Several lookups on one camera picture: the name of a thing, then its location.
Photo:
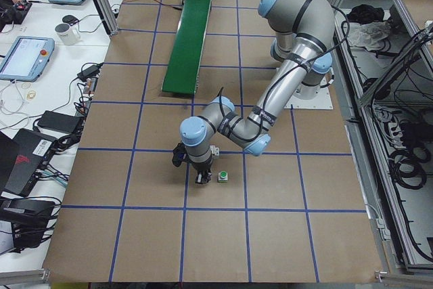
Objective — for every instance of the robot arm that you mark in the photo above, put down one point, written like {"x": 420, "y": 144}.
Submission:
{"x": 304, "y": 31}

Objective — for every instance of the blue teach pendant near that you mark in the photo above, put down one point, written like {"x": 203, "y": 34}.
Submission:
{"x": 27, "y": 58}

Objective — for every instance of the black power brick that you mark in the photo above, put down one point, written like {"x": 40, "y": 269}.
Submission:
{"x": 56, "y": 121}

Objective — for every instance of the green push button box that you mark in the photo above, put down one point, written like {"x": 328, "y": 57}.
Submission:
{"x": 222, "y": 177}

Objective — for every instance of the green conveyor belt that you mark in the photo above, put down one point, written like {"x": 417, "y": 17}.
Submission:
{"x": 184, "y": 65}

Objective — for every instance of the black computer mouse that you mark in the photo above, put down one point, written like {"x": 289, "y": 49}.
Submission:
{"x": 70, "y": 20}

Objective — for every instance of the white crumpled cloth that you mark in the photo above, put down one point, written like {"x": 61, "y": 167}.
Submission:
{"x": 369, "y": 36}

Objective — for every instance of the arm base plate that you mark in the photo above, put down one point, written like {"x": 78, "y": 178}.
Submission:
{"x": 310, "y": 98}

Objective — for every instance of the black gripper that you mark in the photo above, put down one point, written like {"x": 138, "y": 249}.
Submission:
{"x": 201, "y": 169}

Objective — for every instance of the white red circuit breaker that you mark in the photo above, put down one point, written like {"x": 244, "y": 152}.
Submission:
{"x": 215, "y": 151}

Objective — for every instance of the white mug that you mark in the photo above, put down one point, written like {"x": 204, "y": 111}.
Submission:
{"x": 67, "y": 34}

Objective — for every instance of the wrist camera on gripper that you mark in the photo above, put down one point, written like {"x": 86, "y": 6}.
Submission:
{"x": 179, "y": 155}

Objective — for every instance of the black laptop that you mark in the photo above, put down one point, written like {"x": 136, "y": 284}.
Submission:
{"x": 21, "y": 157}

